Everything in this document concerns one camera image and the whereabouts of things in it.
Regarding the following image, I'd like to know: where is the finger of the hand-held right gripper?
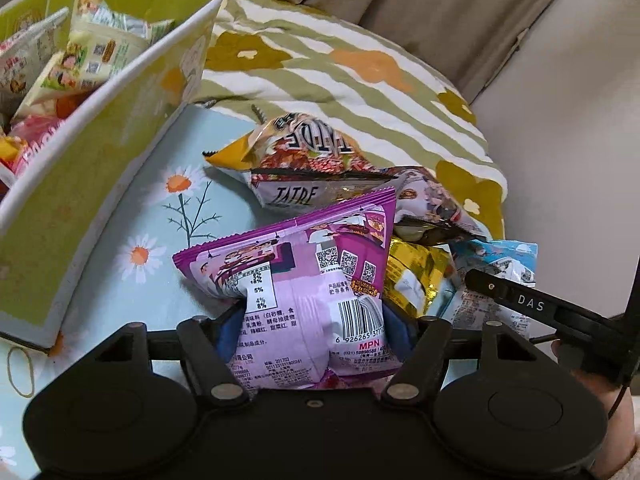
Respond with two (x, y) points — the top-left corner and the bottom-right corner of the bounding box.
(464, 267), (582, 334)

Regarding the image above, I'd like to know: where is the purple snack packet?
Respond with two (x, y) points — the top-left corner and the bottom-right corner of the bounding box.
(172, 186), (416, 391)

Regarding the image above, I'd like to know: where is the floral striped duvet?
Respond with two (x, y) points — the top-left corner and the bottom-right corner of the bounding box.
(60, 0), (506, 241)

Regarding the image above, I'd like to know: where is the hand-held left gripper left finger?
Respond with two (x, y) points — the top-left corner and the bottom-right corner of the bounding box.
(92, 307), (251, 408)

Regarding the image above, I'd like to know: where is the white and brown snack packet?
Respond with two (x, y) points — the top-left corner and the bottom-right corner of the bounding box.
(250, 167), (401, 211)

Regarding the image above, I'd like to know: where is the beige curtain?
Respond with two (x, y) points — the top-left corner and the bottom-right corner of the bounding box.
(237, 0), (586, 103)

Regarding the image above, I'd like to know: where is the rubber band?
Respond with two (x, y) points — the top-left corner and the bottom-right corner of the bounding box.
(6, 346), (37, 395)

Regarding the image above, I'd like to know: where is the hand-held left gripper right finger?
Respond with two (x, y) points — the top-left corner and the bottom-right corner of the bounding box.
(381, 307), (538, 408)

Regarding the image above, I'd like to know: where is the daisy print tablecloth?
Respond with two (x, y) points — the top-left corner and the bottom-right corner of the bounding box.
(0, 102), (551, 480)

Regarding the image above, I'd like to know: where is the green cardboard box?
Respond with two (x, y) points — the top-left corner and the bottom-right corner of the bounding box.
(0, 0), (226, 351)

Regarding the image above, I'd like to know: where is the pale floral snack packet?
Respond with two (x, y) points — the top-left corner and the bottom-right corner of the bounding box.
(392, 166), (488, 241)

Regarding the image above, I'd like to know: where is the person's right forearm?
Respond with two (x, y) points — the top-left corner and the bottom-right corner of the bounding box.
(590, 452), (640, 480)

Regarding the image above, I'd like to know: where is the person's right hand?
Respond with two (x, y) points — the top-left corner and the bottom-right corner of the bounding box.
(550, 340), (640, 466)

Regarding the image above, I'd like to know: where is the light blue snack packet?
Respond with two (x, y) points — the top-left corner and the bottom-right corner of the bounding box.
(440, 239), (540, 341)

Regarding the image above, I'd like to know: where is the brown yellow-cornered snack packet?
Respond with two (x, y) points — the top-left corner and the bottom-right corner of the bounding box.
(202, 112), (381, 176)

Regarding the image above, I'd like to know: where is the yellow snack packet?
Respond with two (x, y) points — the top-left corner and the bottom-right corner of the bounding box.
(385, 232), (456, 318)

